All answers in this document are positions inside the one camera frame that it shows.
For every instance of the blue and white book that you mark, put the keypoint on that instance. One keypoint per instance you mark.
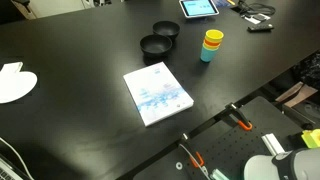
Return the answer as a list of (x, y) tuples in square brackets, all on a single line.
[(157, 93)]

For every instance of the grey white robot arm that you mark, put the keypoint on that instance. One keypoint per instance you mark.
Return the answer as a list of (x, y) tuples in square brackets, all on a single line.
[(301, 164)]

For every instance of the black bowl front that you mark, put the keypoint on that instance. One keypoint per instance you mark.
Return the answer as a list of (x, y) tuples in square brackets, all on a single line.
[(155, 45)]

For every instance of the black bowl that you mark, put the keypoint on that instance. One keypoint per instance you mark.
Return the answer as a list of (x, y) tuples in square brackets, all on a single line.
[(167, 28), (155, 45)]

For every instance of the teal cup stack bottom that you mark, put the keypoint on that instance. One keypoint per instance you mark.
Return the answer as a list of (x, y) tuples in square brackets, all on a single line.
[(207, 54)]

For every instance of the black bowl rear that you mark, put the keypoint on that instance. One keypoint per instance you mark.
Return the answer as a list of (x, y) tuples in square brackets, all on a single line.
[(167, 28)]

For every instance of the orange middle cup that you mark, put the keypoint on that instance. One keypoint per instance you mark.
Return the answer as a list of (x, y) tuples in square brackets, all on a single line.
[(213, 44)]

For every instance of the yellow top cup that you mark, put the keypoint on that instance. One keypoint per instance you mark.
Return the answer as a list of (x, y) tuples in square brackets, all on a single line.
[(214, 35)]

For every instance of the right black orange clamp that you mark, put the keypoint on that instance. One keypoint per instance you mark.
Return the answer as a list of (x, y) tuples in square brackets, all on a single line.
[(242, 121)]

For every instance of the black orange clamp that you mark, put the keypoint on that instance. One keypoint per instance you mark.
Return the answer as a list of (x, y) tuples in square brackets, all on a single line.
[(196, 158), (242, 121)]

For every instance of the left black orange clamp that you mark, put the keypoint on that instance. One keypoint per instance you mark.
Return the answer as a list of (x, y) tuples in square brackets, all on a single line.
[(196, 158)]

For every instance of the white tablet on stand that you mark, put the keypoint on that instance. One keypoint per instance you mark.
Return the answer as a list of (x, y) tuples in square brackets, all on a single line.
[(198, 8)]

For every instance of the black perforated board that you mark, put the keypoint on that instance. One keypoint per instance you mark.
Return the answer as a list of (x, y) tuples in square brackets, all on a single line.
[(226, 147)]

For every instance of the black remote control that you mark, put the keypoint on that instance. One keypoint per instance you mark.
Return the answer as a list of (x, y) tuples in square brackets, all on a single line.
[(260, 28)]

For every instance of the small black white devices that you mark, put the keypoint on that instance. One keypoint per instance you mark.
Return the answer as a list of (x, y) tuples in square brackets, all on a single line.
[(257, 18)]

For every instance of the white paper cutout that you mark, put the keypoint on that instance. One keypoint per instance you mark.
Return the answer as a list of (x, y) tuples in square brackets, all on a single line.
[(15, 83)]

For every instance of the yellow green block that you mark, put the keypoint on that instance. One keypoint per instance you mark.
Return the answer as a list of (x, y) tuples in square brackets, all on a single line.
[(311, 138)]

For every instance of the silver laptop corner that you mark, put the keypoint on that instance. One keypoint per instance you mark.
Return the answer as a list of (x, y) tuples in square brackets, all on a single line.
[(9, 172)]

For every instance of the silver metal bracket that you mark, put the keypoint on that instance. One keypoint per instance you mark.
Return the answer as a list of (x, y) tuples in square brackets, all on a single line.
[(272, 144)]

